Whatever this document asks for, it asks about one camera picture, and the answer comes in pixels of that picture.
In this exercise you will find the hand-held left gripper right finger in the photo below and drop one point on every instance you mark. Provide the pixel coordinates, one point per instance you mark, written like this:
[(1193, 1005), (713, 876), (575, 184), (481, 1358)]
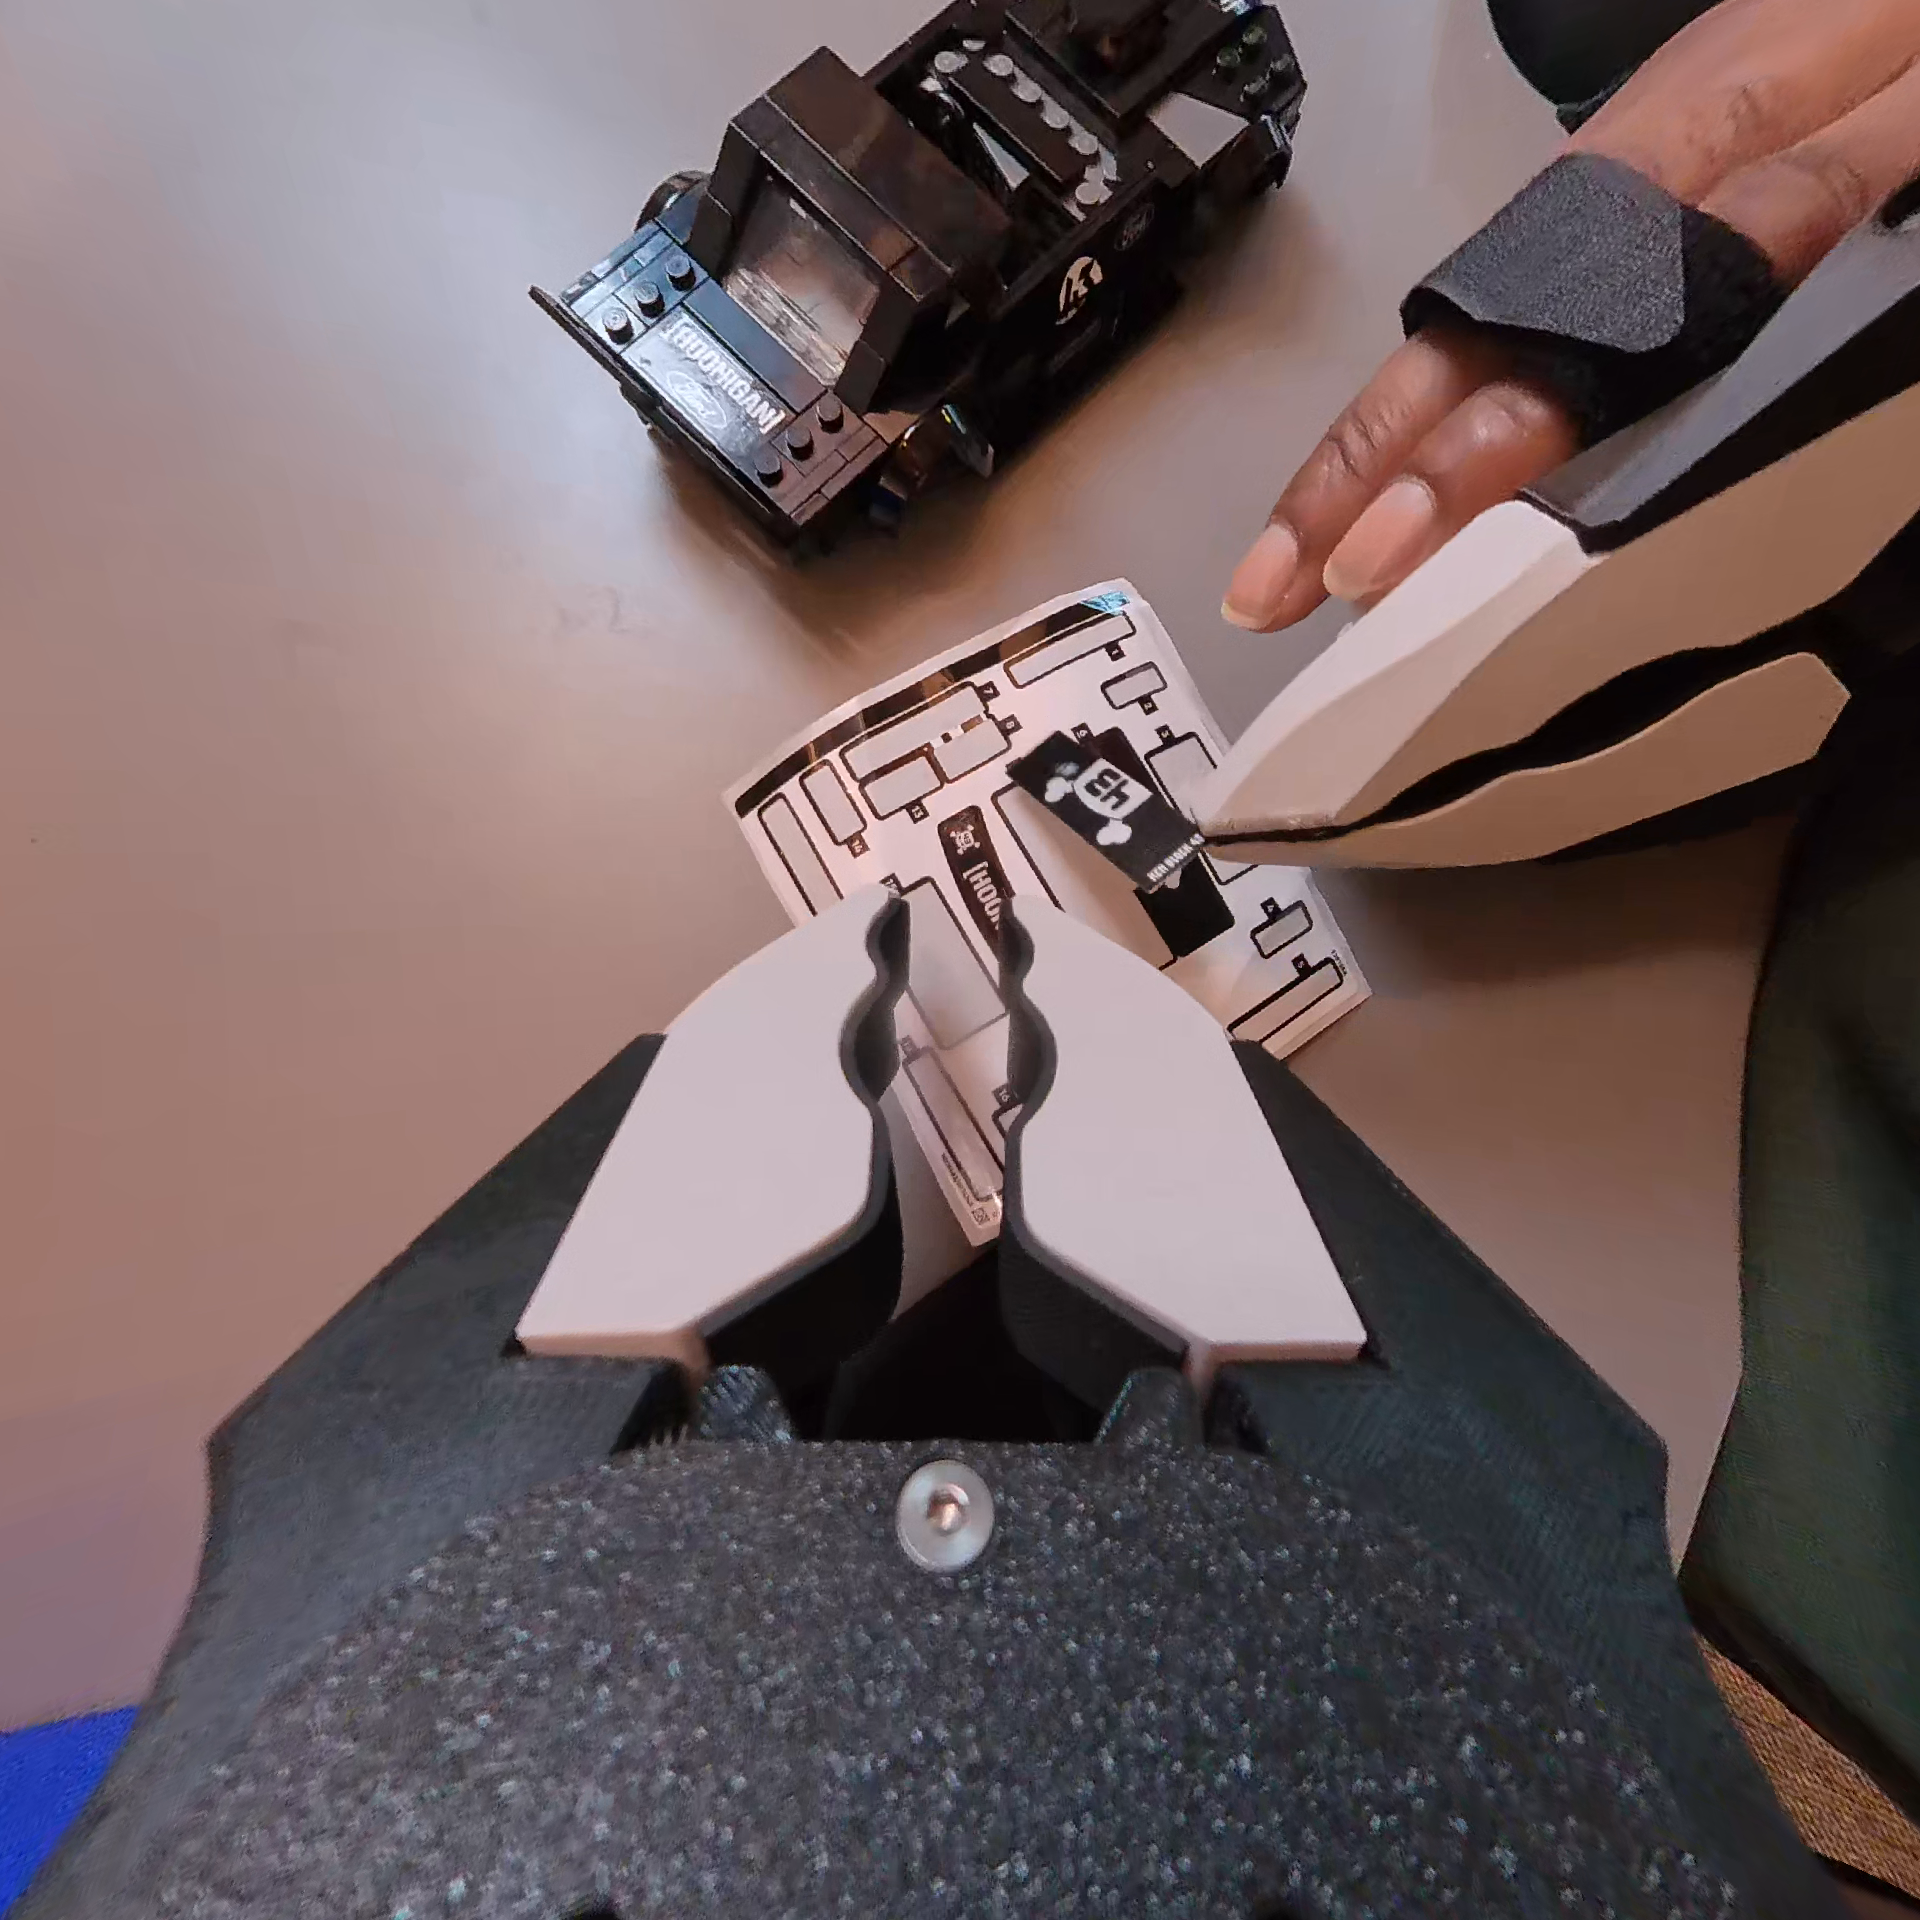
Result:
[(1178, 1171)]

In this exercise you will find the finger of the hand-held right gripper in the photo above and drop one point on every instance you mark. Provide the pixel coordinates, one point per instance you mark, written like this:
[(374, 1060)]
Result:
[(1620, 780), (1562, 603)]

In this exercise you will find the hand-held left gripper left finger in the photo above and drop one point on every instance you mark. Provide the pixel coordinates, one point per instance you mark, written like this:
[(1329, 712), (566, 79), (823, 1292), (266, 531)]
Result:
[(720, 1171)]

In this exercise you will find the sticker sheet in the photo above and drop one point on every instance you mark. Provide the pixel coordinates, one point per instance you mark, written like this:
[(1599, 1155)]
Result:
[(900, 780)]

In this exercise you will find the black lego car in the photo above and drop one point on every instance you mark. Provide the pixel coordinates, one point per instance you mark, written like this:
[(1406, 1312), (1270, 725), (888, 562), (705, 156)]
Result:
[(900, 242)]

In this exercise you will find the blue storage bin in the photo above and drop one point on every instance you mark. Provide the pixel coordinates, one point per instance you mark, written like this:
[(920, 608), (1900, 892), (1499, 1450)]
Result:
[(59, 1772)]

